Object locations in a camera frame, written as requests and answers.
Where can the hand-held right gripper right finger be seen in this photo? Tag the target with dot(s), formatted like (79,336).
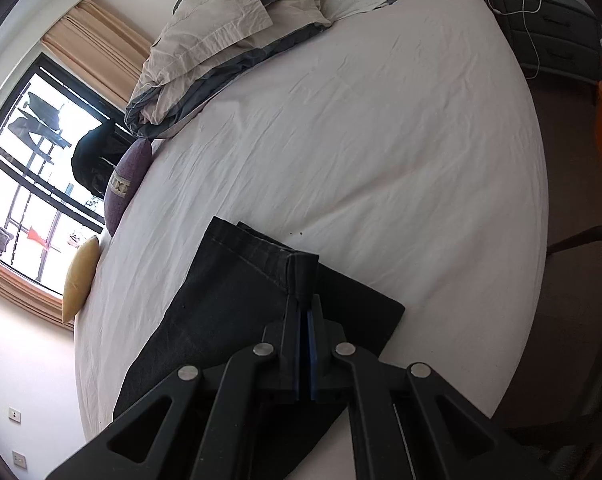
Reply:
(312,360)

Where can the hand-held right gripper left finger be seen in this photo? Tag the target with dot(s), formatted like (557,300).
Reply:
(296,360)

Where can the black denim pants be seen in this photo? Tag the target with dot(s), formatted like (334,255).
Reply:
(221,310)

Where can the bed with white sheet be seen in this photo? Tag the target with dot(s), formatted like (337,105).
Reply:
(356,160)

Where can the yellow cushion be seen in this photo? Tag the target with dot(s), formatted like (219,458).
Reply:
(81,275)

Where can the purple cushion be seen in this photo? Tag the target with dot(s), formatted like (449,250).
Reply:
(126,185)

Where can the beige curtain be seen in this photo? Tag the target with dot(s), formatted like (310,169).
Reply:
(101,45)
(26,295)

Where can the black garment over chair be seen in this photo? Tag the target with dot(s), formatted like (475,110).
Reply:
(96,155)

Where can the red triangular flag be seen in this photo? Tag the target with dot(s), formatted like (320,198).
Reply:
(37,236)

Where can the black armchair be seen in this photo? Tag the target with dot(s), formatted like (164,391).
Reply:
(581,238)

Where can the beige grey trimmed duvet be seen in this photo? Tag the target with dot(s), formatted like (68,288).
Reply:
(181,75)

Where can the dark hanging clothes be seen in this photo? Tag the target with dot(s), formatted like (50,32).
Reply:
(36,115)

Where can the beige grey trimmed pillow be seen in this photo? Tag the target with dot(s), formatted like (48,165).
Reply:
(226,0)

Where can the black framed balcony door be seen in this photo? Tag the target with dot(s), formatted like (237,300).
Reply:
(46,82)

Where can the dark grey nightstand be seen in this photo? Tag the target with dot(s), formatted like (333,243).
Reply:
(556,30)

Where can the white wall socket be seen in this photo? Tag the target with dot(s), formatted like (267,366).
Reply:
(19,459)
(15,414)

